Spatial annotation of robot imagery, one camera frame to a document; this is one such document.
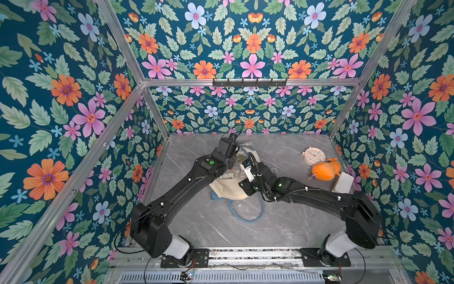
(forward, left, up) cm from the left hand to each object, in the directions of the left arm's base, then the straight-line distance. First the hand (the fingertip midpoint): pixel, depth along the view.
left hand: (228, 152), depth 81 cm
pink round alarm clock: (+11, -51, -22) cm, 57 cm away
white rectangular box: (-11, -60, -20) cm, 64 cm away
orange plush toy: (-4, -51, -16) cm, 54 cm away
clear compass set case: (0, -2, -20) cm, 20 cm away
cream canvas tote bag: (-5, +2, -23) cm, 24 cm away
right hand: (-9, -7, -9) cm, 15 cm away
